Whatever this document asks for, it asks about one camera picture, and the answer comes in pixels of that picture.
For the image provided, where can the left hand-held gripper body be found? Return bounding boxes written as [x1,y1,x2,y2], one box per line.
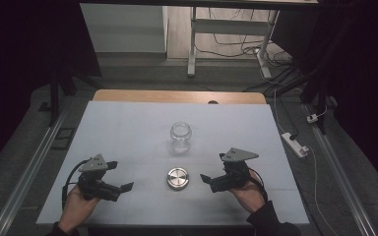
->
[76,153,123,203]

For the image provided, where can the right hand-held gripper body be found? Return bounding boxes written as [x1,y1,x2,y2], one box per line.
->
[209,147,260,194]

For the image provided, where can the round silver metal lid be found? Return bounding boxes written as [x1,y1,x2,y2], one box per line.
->
[165,166,190,192]

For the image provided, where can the clear glass jar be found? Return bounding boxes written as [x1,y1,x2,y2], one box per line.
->
[168,121,193,156]

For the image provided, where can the person's right hand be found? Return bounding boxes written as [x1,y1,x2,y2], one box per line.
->
[227,169,268,214]

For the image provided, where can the person's left hand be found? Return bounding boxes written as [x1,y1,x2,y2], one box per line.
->
[57,184,102,234]

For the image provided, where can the white foam board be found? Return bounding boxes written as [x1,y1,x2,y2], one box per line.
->
[35,100,310,227]

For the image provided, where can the white power strip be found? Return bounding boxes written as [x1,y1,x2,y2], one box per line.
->
[281,131,310,159]

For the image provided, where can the wooden table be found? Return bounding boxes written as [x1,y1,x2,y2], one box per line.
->
[92,88,268,105]

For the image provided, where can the black metal stand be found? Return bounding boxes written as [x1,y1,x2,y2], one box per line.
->
[37,63,103,128]
[269,65,333,136]

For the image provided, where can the grey cabinet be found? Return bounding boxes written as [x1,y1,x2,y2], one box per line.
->
[80,3,169,54]

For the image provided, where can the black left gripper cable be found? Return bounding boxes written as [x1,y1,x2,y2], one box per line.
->
[61,158,93,208]

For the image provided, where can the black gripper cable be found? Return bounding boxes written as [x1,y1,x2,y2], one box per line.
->
[61,158,93,208]
[247,166,269,202]

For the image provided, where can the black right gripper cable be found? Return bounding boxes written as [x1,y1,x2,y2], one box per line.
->
[247,166,269,202]

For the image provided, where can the black rectangular floor bracket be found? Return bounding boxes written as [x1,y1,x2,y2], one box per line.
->
[50,127,77,151]

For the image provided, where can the aluminium floor rail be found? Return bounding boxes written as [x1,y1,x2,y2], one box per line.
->
[0,109,69,236]
[303,103,378,236]

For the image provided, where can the white power strip cable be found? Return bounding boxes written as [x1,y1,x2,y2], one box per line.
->
[303,145,343,236]

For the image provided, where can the tangle of black cables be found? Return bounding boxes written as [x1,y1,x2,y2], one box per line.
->
[195,8,298,93]

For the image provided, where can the white desk frame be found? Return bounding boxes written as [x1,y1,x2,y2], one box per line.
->
[186,6,282,80]

